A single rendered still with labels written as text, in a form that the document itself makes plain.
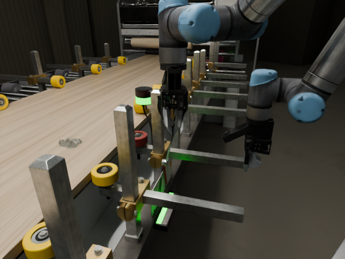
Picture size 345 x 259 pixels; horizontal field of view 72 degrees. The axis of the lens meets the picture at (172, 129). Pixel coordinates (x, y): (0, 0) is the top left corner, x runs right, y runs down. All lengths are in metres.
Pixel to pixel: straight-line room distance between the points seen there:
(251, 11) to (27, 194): 0.69
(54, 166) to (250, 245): 1.53
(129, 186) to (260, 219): 1.42
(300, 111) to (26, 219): 0.69
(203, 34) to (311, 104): 0.30
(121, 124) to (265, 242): 1.44
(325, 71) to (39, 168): 0.60
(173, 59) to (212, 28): 0.14
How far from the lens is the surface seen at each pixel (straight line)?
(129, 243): 0.82
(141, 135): 0.95
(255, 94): 0.78
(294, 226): 2.01
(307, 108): 0.64
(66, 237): 0.46
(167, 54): 0.63
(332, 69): 0.65
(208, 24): 0.52
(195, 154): 0.90
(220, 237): 1.78
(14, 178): 0.85
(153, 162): 0.88
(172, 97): 0.65
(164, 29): 0.62
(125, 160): 0.63
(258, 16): 0.57
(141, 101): 0.81
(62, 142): 0.97
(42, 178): 0.40
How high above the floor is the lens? 1.32
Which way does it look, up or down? 25 degrees down
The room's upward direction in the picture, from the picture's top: straight up
